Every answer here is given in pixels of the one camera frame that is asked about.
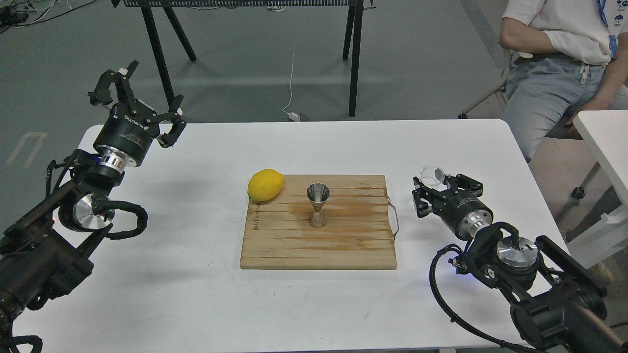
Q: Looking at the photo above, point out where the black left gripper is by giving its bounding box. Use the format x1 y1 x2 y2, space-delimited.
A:
87 60 187 168

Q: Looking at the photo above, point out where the small clear glass cup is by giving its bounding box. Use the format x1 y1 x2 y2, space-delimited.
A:
418 164 446 189

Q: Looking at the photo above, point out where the floor cables top left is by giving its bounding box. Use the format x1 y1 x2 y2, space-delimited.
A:
0 0 99 34

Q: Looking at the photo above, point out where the wooden cutting board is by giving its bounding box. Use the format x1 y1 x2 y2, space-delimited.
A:
240 175 397 270

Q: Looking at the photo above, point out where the steel cocktail jigger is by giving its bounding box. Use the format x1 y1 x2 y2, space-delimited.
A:
307 183 330 228

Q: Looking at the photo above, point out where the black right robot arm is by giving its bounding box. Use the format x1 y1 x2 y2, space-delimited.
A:
412 174 627 353

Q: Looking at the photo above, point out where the yellow lemon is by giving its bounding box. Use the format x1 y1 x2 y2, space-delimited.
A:
247 169 284 202

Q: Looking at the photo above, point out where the seated person in white shirt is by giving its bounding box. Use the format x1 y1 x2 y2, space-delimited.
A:
499 0 628 162

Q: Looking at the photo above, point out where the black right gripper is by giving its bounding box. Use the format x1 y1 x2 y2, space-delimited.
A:
412 174 493 241

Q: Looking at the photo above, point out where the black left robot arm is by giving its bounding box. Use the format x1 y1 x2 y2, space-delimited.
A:
0 61 186 353

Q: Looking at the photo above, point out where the white cable with plug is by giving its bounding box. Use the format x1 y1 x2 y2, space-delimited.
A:
282 37 301 122

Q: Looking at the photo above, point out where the white side table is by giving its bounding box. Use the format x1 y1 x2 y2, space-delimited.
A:
565 110 628 269

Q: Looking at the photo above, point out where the black metal frame table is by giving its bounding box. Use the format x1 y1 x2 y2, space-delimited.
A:
112 0 388 122

